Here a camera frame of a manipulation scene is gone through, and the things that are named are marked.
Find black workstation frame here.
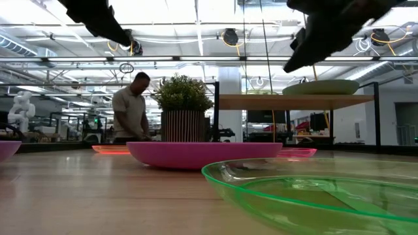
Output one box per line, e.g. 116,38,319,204
48,112,108,144

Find green artificial plant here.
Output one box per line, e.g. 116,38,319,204
155,73,215,112

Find black background monitor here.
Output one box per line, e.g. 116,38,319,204
309,112,328,131
247,110,287,124

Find thin black hanging cable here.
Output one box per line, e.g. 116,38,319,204
241,0,248,143

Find silver ventilation duct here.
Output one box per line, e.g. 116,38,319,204
344,61,393,89
0,32,58,59

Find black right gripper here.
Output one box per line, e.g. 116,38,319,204
282,0,406,74

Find black ceiling cable reel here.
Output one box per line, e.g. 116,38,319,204
223,27,240,47
131,39,144,56
371,28,391,47

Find pink transparent plate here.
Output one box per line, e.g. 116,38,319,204
277,147,318,161

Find person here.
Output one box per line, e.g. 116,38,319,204
112,71,153,144

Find striped plant pot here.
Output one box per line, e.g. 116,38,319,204
160,110,206,143

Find long ceiling light bar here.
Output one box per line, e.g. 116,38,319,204
0,55,418,63

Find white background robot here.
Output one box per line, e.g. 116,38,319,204
7,91,36,134

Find purple opaque plate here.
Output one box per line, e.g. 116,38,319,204
0,140,22,163

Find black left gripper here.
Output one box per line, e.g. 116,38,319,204
57,0,133,47

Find black metal table frame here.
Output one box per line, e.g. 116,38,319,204
16,140,418,156

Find wooden shelf with black frame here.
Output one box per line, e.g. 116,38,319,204
212,81,382,148

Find orange transparent plate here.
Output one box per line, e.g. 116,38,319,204
91,145,131,155

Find white building column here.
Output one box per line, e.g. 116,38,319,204
217,67,243,143

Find pink opaque plate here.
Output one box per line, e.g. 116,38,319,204
126,141,283,170

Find pale grey-green opaque plate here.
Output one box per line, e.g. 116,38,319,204
282,79,360,96

